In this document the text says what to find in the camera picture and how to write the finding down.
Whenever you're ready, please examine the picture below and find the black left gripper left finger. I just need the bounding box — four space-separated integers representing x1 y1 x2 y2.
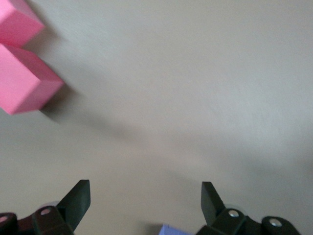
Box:
0 179 91 235

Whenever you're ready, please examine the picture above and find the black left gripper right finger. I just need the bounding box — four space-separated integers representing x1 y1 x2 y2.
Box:
195 181 301 235

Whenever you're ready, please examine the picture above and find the purple foam cube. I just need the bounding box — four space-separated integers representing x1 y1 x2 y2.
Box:
158 224 196 235

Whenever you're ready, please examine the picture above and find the crimson foam cube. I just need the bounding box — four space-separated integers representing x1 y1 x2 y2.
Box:
0 0 46 47
0 43 66 116

